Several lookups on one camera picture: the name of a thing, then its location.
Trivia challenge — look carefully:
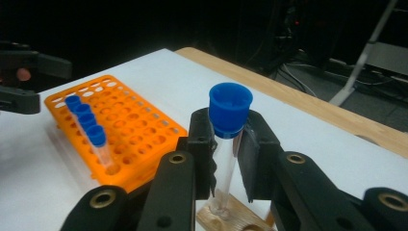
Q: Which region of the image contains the orange plastic tube rack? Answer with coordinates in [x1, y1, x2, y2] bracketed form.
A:
[43, 74, 189, 194]

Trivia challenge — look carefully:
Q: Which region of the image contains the blue-capped glass test tube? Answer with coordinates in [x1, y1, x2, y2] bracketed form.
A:
[86, 124, 118, 172]
[77, 112, 98, 133]
[73, 102, 92, 119]
[206, 82, 254, 222]
[64, 94, 82, 113]

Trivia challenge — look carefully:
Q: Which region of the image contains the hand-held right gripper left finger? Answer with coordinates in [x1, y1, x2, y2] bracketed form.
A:
[176, 107, 219, 200]

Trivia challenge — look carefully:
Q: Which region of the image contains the white table sheet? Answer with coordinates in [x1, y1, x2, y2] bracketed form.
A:
[0, 47, 408, 231]

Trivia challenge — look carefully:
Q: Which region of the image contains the white floor cable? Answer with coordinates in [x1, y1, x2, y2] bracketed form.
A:
[281, 64, 319, 98]

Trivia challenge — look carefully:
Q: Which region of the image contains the wooden tube rack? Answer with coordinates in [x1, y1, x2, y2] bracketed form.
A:
[194, 192, 277, 231]

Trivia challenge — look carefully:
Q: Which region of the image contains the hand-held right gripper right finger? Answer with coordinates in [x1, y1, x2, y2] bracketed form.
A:
[238, 109, 284, 204]

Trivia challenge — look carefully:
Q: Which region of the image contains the grey metal stand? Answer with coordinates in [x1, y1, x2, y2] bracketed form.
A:
[327, 0, 408, 108]

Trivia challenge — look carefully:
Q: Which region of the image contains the black equipment rack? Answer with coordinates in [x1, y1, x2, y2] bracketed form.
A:
[268, 0, 323, 76]

